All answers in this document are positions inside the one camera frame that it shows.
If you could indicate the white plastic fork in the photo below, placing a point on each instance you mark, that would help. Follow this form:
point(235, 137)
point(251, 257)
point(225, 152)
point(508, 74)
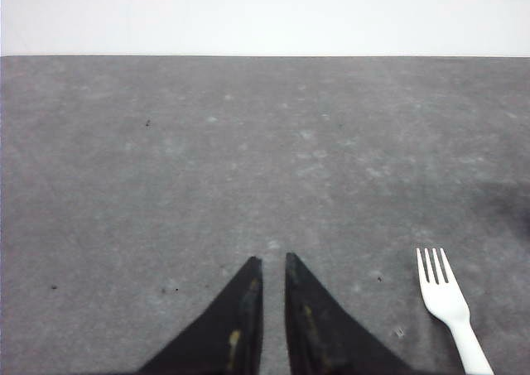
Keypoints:
point(444, 299)

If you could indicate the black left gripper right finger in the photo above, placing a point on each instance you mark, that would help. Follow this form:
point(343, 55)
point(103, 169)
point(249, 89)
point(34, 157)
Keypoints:
point(322, 338)

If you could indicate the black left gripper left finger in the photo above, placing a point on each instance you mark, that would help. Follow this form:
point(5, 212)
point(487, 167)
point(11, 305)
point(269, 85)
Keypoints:
point(227, 338)

